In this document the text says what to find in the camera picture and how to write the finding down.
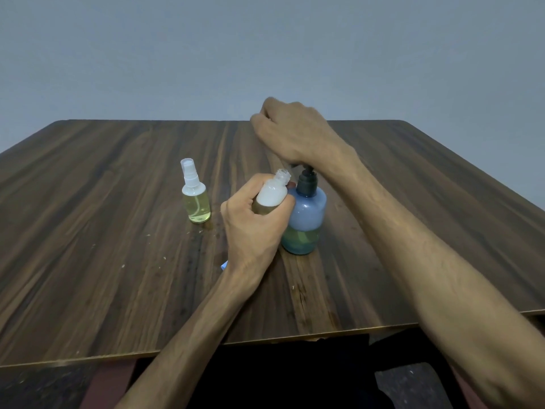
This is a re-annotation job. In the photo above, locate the person's right forearm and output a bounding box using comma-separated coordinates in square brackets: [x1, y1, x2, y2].
[330, 153, 545, 409]

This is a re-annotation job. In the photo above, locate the blue green pump bottle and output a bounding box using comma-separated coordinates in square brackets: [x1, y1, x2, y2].
[280, 165, 328, 256]

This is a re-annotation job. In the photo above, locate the person's right hand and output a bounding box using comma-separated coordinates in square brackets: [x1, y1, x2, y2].
[249, 97, 363, 177]

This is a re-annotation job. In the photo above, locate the maroon table leg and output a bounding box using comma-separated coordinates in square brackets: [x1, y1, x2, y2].
[79, 361, 138, 409]
[451, 370, 488, 409]

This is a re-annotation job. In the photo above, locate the blue-capped small spray bottle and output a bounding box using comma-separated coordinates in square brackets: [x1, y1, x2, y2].
[251, 168, 292, 216]

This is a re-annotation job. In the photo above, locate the white spray cap with tube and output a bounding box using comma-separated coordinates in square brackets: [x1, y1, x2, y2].
[180, 158, 200, 189]

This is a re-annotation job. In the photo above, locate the person's left forearm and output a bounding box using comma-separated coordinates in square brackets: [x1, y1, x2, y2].
[115, 272, 258, 409]

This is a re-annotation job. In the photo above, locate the clear small bottle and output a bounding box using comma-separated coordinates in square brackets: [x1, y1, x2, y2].
[182, 182, 212, 224]

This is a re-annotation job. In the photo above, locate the person's left hand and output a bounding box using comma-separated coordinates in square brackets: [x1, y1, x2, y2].
[220, 172, 296, 288]

